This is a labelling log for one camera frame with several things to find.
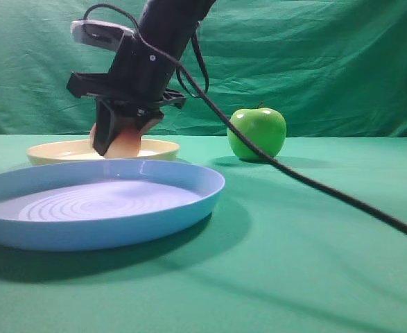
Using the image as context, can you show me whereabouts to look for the yellow plastic plate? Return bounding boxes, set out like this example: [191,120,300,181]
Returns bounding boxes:
[26,139,180,166]

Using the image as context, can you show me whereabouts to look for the blue plastic plate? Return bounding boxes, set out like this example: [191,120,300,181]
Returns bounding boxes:
[0,160,225,252]

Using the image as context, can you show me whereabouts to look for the green cloth backdrop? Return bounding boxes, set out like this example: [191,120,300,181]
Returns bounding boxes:
[0,1,407,137]

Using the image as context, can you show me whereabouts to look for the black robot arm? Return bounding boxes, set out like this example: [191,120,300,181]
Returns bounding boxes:
[67,1,213,156]

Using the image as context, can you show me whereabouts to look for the black cable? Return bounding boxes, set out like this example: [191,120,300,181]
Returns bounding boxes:
[82,3,407,246]

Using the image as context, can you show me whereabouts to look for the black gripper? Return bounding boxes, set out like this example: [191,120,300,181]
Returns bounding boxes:
[67,34,185,156]

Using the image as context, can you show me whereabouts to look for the green apple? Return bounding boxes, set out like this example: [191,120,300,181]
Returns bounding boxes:
[227,104,286,161]

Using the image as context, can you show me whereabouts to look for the green tablecloth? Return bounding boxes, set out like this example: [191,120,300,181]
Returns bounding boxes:
[0,136,407,332]

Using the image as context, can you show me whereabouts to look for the red yellow round bread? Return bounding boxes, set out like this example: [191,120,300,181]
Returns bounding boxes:
[98,119,141,159]

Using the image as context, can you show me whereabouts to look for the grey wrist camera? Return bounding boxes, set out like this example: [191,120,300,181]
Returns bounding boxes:
[71,19,135,52]

